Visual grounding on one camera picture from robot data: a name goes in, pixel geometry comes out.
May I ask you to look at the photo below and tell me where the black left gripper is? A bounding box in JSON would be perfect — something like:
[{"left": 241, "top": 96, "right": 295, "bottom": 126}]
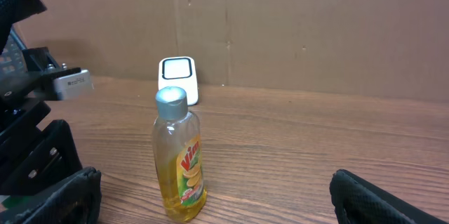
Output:
[{"left": 1, "top": 47, "right": 82, "bottom": 196}]

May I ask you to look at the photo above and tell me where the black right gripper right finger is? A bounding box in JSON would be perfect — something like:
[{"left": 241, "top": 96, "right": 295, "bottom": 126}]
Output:
[{"left": 329, "top": 169, "right": 446, "bottom": 224}]

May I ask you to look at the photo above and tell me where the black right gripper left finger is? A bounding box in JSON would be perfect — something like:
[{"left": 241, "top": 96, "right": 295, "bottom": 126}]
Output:
[{"left": 1, "top": 167, "right": 102, "bottom": 224}]

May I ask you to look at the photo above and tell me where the yellow dish soap bottle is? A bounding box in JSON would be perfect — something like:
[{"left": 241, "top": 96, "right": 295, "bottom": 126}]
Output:
[{"left": 152, "top": 86, "right": 207, "bottom": 223}]

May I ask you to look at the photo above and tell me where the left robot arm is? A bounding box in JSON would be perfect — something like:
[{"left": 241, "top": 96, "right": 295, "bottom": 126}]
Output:
[{"left": 1, "top": 0, "right": 93, "bottom": 196}]

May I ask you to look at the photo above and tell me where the white barcode scanner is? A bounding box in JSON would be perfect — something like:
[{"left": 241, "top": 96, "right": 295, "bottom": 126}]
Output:
[{"left": 158, "top": 56, "right": 199, "bottom": 106}]

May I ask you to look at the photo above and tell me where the grey plastic mesh basket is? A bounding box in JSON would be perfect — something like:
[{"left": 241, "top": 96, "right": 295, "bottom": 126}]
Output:
[{"left": 0, "top": 27, "right": 27, "bottom": 78}]

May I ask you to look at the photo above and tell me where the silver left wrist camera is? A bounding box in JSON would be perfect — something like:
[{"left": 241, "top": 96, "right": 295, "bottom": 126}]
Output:
[{"left": 53, "top": 70, "right": 94, "bottom": 100}]

